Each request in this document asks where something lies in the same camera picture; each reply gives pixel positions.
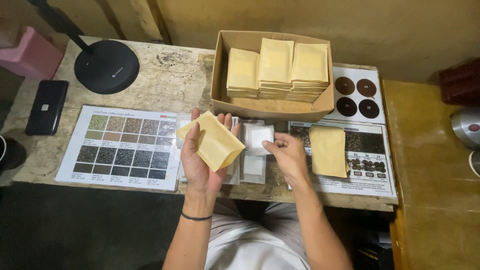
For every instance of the person's left hand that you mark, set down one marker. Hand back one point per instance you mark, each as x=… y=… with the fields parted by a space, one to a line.
x=198 y=176

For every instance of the person's right hand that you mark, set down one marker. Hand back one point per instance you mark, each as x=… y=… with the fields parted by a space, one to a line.
x=290 y=157

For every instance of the person's right fingers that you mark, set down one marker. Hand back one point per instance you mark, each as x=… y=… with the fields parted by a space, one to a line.
x=275 y=142

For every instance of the white drip filter bag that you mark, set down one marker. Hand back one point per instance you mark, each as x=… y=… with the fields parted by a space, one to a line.
x=259 y=137

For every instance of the yellow paper pouch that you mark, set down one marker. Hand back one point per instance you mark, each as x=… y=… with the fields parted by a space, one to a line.
x=215 y=142

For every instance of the brown cardboard box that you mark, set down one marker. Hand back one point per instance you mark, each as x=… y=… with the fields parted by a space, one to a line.
x=270 y=108

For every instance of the pile of clear filter packets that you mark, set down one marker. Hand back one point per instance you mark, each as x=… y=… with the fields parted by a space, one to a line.
x=253 y=168

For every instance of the small heap of yellow pouches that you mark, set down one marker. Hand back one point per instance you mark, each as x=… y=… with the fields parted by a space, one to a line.
x=328 y=150

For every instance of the stacks of yellow pouches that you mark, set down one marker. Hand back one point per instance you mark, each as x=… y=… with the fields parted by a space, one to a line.
x=275 y=63

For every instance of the sheet with brown circles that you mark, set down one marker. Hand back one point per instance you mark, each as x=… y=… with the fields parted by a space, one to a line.
x=356 y=93

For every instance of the roasted bean chart sheet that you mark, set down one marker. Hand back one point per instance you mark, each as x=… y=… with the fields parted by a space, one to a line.
x=369 y=165

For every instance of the person's light clothing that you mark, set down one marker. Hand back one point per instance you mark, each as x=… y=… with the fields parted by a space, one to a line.
x=255 y=243

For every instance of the black wrist band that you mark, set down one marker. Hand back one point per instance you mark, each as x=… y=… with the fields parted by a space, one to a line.
x=195 y=218

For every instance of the black carton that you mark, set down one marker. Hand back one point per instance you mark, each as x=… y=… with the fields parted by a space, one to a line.
x=373 y=251

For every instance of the laminated coffee colour chart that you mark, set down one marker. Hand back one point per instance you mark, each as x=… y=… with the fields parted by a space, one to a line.
x=123 y=150

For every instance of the brown wooden cabinet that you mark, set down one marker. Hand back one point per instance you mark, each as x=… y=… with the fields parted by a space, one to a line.
x=435 y=187

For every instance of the black desk lamp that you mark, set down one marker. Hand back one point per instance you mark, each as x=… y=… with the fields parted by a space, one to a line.
x=107 y=67

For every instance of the silver appliance with red button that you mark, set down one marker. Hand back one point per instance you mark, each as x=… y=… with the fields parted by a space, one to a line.
x=467 y=125

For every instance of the dark red box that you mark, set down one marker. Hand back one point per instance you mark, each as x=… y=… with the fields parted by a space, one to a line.
x=461 y=82

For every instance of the white round container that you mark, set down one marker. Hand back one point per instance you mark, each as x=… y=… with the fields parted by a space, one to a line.
x=475 y=163

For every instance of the black phone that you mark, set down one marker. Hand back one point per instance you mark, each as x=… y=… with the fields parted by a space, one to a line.
x=47 y=107

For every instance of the pink plastic stool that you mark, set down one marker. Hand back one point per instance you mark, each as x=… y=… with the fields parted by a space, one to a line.
x=30 y=54

